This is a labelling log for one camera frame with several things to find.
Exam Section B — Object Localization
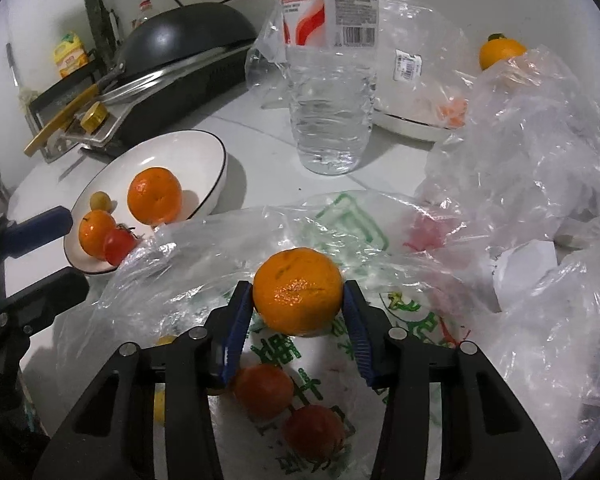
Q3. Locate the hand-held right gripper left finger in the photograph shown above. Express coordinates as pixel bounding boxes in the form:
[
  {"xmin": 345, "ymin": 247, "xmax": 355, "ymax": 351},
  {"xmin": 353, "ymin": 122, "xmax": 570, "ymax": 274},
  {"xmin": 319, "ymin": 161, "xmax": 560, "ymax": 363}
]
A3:
[{"xmin": 32, "ymin": 280, "xmax": 255, "ymax": 480}]

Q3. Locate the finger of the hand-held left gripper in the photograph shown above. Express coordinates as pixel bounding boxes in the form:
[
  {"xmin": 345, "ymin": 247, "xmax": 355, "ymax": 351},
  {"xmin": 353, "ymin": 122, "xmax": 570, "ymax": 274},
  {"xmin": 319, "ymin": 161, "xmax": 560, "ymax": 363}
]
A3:
[
  {"xmin": 0, "ymin": 206, "xmax": 74, "ymax": 261},
  {"xmin": 0, "ymin": 266, "xmax": 90, "ymax": 346}
]

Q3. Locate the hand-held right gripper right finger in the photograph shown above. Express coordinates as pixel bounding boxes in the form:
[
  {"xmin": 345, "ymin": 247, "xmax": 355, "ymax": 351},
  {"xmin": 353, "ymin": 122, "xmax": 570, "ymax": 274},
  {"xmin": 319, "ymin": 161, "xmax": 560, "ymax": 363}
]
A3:
[{"xmin": 342, "ymin": 280, "xmax": 563, "ymax": 480}]

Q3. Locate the large orange mandarin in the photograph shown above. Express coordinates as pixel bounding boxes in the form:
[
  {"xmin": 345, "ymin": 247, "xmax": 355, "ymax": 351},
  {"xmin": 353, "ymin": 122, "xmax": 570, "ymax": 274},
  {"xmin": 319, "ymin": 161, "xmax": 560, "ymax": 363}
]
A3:
[
  {"xmin": 127, "ymin": 167, "xmax": 183, "ymax": 226},
  {"xmin": 253, "ymin": 247, "xmax": 344, "ymax": 337}
]

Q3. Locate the green printed plastic bag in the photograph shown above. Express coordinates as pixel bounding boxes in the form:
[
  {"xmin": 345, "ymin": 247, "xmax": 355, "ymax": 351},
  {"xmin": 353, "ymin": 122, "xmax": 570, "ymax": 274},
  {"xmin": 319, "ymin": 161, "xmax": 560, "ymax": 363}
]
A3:
[{"xmin": 55, "ymin": 190, "xmax": 511, "ymax": 480}]

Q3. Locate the white bowl with black rim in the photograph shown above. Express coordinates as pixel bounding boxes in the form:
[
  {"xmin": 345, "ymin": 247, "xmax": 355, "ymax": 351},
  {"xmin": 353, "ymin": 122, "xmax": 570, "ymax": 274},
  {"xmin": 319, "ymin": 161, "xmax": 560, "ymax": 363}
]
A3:
[{"xmin": 63, "ymin": 130, "xmax": 228, "ymax": 276}]

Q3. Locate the small orange mandarin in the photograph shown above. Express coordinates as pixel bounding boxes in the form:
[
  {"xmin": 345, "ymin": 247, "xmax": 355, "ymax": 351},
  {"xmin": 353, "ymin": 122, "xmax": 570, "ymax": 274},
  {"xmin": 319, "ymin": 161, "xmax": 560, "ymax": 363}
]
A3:
[{"xmin": 78, "ymin": 209, "xmax": 117, "ymax": 258}]

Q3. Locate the red tomato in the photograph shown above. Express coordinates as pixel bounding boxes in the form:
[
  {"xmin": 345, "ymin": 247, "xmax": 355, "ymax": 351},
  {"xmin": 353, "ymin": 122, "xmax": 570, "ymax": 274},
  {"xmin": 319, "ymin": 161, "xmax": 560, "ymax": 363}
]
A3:
[
  {"xmin": 232, "ymin": 364, "xmax": 296, "ymax": 421},
  {"xmin": 283, "ymin": 405, "xmax": 347, "ymax": 462},
  {"xmin": 103, "ymin": 224, "xmax": 139, "ymax": 267}
]

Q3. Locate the small yellow box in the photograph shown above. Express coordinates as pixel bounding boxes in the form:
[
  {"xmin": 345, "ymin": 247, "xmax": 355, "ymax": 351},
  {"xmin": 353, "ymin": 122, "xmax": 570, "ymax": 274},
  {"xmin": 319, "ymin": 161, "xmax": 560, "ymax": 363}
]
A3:
[{"xmin": 80, "ymin": 102, "xmax": 109, "ymax": 132}]

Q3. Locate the black metal rack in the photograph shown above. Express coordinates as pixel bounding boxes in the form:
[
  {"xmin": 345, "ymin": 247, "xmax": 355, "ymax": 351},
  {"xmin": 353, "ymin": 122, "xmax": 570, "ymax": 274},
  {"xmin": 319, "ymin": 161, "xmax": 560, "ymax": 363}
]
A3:
[{"xmin": 24, "ymin": 0, "xmax": 126, "ymax": 163}]

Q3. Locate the white paper slip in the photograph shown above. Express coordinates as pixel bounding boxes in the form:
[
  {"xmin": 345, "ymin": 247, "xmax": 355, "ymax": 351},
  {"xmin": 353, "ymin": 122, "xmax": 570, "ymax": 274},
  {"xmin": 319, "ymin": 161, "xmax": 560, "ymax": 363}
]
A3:
[{"xmin": 491, "ymin": 240, "xmax": 560, "ymax": 311}]

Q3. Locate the black induction cooker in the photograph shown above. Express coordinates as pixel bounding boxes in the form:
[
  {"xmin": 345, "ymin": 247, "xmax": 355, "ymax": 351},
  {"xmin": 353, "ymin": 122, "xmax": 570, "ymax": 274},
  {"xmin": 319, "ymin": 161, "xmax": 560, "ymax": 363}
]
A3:
[{"xmin": 55, "ymin": 40, "xmax": 261, "ymax": 157}]

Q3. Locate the crumpled clear plastic bag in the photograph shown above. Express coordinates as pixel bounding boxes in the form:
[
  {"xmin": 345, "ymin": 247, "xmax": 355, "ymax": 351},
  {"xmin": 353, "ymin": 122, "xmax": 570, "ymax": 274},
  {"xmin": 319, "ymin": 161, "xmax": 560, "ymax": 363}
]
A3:
[{"xmin": 412, "ymin": 44, "xmax": 600, "ymax": 466}]

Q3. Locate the bottle with red cap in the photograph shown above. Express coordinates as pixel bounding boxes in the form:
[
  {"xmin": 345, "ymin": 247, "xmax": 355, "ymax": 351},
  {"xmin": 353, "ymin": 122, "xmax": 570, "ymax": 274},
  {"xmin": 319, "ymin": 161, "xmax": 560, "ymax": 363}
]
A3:
[{"xmin": 131, "ymin": 0, "xmax": 154, "ymax": 32}]

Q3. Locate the black wok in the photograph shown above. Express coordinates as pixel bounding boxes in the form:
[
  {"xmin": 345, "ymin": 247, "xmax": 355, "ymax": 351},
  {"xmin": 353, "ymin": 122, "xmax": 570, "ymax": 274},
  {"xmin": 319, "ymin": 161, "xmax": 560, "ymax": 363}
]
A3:
[{"xmin": 115, "ymin": 2, "xmax": 259, "ymax": 83}]

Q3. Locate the clear plastic water bottle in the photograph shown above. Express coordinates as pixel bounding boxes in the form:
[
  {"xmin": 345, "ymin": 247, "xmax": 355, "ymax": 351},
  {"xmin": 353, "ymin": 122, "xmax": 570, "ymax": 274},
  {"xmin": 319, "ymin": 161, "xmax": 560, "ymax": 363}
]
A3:
[{"xmin": 261, "ymin": 0, "xmax": 381, "ymax": 176}]

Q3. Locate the orange mandarin with stem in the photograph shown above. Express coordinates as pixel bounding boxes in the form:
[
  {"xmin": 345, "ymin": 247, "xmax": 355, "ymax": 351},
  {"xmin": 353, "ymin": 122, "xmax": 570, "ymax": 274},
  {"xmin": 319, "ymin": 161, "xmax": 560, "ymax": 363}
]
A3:
[{"xmin": 479, "ymin": 33, "xmax": 528, "ymax": 72}]

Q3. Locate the yellow-handled metal utensil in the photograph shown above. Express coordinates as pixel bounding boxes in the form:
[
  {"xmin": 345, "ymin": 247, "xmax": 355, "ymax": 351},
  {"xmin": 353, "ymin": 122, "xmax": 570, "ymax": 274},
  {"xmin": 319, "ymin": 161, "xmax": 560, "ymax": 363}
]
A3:
[{"xmin": 23, "ymin": 42, "xmax": 253, "ymax": 157}]

